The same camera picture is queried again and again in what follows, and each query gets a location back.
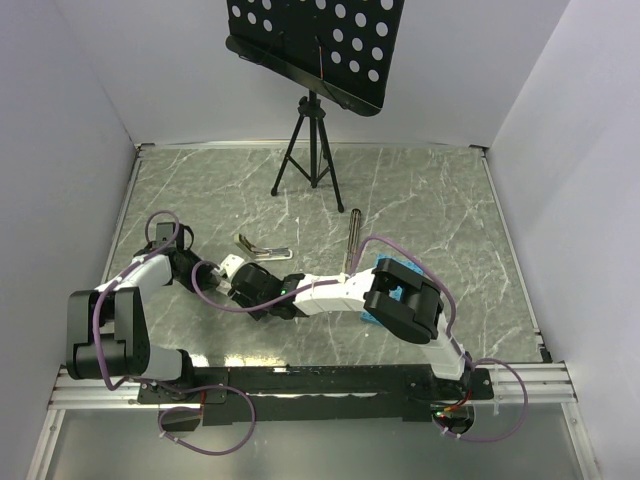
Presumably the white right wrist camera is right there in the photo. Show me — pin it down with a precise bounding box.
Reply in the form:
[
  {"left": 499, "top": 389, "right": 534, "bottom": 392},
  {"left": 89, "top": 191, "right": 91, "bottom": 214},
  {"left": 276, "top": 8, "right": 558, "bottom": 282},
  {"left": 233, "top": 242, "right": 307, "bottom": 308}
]
[{"left": 218, "top": 254, "right": 247, "bottom": 283}]

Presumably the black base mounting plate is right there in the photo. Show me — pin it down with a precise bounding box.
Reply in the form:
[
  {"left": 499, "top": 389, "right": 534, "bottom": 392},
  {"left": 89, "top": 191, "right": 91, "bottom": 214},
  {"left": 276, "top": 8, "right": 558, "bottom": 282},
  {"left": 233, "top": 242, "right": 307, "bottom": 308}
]
[{"left": 138, "top": 364, "right": 494, "bottom": 426}]

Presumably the beige metal stapler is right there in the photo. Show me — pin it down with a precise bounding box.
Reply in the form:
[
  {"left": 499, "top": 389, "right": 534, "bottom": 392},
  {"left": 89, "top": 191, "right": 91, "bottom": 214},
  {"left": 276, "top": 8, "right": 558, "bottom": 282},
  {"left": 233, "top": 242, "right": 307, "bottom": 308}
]
[{"left": 234, "top": 233, "right": 293, "bottom": 262}]

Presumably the black perforated music stand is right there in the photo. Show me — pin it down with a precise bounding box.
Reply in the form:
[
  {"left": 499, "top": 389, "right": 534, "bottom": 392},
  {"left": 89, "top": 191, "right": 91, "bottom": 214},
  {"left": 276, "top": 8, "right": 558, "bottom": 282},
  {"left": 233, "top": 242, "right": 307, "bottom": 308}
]
[{"left": 225, "top": 1, "right": 404, "bottom": 117}]

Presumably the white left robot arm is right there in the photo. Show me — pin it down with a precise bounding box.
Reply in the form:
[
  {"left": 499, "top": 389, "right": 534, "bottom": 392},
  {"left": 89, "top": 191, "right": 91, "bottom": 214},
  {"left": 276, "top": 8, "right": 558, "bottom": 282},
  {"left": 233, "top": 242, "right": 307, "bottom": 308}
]
[{"left": 66, "top": 222, "right": 220, "bottom": 402}]

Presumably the blue studded baseplate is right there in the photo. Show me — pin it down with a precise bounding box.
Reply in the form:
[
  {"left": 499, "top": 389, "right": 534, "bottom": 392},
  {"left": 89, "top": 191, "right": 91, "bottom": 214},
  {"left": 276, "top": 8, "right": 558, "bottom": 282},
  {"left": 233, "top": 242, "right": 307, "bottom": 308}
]
[{"left": 360, "top": 254, "right": 424, "bottom": 326}]

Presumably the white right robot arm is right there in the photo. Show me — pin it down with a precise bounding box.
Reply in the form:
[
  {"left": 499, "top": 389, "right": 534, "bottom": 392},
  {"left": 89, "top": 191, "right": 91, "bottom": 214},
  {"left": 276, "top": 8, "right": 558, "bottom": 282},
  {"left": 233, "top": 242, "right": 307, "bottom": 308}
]
[{"left": 221, "top": 255, "right": 472, "bottom": 398}]

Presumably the black tripod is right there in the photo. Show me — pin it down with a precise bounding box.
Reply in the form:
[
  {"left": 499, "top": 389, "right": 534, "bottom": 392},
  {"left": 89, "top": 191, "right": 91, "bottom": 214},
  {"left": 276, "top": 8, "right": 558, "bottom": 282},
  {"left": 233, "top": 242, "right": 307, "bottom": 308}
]
[{"left": 270, "top": 90, "right": 345, "bottom": 213}]

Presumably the metal staple magazine rail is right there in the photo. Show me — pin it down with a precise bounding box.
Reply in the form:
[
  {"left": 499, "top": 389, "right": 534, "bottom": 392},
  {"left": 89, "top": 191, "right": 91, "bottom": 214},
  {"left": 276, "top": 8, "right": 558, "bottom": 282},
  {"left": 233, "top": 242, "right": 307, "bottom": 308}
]
[{"left": 343, "top": 208, "right": 362, "bottom": 273}]

